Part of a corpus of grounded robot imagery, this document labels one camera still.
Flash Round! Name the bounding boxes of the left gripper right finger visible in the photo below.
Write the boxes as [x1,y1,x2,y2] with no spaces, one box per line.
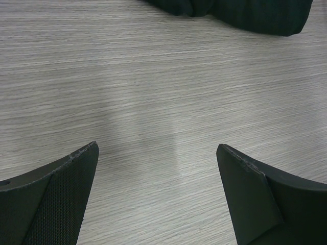
[216,144,326,244]

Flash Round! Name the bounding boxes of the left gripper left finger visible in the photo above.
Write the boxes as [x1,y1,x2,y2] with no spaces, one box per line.
[1,141,99,244]

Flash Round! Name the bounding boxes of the black t shirt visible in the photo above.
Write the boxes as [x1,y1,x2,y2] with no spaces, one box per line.
[147,0,313,37]

